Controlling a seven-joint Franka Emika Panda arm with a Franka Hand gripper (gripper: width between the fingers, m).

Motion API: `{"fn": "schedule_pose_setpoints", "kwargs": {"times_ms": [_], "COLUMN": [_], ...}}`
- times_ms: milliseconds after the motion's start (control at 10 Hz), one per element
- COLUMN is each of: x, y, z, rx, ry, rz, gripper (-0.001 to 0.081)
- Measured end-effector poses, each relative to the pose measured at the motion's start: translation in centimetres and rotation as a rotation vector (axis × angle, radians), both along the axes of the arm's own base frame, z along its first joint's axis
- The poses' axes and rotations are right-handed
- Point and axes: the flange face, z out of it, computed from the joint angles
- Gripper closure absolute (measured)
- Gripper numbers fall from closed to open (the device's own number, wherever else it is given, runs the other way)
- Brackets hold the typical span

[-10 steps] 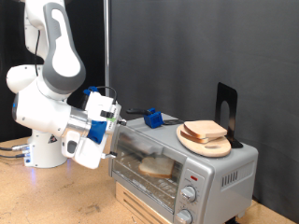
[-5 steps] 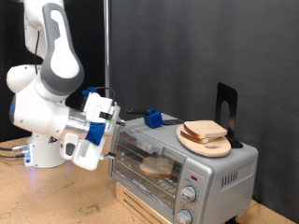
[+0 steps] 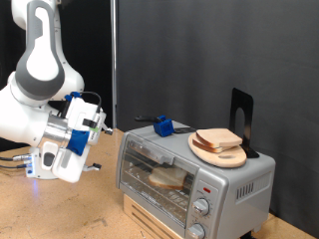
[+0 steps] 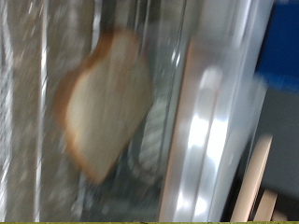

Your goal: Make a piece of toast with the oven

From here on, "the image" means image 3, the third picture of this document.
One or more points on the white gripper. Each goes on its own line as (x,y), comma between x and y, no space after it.
(71,166)

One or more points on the metal spatula with blue block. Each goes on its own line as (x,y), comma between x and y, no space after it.
(163,127)

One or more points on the white bread slice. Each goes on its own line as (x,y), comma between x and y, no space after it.
(219,136)
(206,147)
(167,177)

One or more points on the silver timer knob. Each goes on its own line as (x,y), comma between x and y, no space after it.
(196,231)

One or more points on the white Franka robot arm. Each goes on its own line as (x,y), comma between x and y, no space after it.
(30,116)

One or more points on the silver toaster oven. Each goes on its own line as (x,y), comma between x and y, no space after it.
(246,205)

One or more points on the vertical metal pole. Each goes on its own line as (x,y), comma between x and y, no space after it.
(114,66)

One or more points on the silver temperature knob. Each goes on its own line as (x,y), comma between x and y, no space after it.
(201,206)

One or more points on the round wooden cutting board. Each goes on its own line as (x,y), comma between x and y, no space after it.
(226,161)

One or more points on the black metal bookend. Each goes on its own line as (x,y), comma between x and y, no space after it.
(241,98)

